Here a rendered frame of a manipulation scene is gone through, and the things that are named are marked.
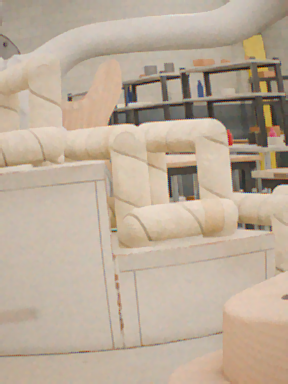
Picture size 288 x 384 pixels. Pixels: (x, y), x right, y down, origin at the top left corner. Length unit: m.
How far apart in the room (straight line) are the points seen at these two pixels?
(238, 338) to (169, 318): 0.51
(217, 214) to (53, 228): 0.16
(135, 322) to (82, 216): 0.11
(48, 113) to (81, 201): 0.09
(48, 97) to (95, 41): 0.51
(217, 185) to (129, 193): 0.08
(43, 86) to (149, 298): 0.21
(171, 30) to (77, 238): 0.62
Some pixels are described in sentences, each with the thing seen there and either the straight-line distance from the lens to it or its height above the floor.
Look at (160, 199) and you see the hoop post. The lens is 1.29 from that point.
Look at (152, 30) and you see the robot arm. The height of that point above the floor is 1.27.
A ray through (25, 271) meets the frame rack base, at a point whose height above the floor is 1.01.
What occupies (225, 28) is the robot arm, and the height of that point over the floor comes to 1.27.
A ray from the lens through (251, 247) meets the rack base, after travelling 1.11.
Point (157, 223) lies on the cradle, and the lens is 1.10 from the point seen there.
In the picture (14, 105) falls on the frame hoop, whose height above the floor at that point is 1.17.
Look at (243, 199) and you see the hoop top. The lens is 1.25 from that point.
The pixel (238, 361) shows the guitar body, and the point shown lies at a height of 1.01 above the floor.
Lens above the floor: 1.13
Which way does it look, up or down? 3 degrees down
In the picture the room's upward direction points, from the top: 5 degrees counter-clockwise
